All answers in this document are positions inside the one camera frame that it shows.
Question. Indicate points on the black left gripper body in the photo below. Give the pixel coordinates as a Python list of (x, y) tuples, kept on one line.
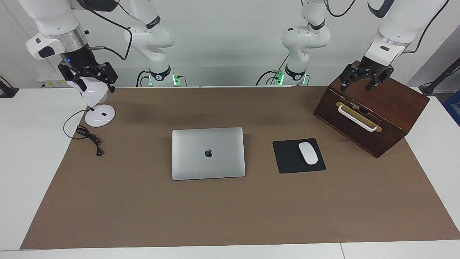
[(375, 68)]

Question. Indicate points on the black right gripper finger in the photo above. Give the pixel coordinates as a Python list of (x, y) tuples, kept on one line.
[(109, 73), (73, 73)]

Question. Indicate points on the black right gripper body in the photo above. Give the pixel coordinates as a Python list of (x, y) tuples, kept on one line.
[(82, 59)]

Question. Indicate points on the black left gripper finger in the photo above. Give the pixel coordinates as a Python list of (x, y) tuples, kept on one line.
[(380, 79), (351, 73)]

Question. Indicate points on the silver Apple laptop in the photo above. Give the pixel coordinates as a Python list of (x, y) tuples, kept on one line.
[(208, 165)]

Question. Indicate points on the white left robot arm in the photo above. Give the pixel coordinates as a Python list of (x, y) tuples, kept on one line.
[(305, 39)]

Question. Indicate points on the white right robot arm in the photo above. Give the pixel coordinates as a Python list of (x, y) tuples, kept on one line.
[(154, 39)]

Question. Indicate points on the dark brown wooden box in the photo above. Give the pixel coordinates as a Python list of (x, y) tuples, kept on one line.
[(391, 104)]

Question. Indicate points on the white desk lamp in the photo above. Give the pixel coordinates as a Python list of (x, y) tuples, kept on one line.
[(100, 117)]

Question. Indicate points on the black tripod leg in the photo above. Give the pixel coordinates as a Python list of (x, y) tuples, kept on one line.
[(436, 81)]

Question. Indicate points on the black stand foot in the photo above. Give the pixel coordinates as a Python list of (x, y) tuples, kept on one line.
[(7, 91)]

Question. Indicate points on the blue object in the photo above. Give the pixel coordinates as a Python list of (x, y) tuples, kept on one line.
[(453, 108)]

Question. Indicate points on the white computer mouse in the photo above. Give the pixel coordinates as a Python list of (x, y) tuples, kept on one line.
[(308, 153)]

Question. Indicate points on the black mouse pad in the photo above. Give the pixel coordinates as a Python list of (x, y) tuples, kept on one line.
[(287, 158)]

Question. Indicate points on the brown table mat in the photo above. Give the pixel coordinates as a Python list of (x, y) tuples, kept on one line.
[(230, 216)]

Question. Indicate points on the white wall power strip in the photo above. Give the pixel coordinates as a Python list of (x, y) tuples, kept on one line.
[(52, 77)]

